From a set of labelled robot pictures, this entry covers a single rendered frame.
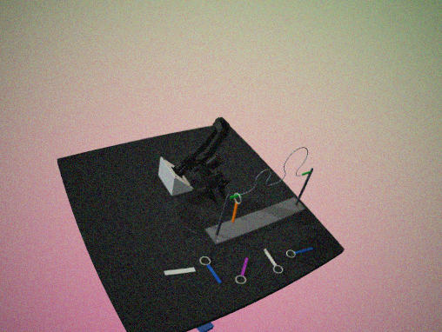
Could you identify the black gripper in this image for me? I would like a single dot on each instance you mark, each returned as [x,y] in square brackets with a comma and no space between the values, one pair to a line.
[208,189]

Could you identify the white flat bar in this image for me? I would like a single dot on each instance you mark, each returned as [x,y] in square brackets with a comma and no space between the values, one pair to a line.
[178,271]

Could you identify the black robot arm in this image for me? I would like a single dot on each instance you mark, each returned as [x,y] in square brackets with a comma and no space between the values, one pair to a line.
[202,158]

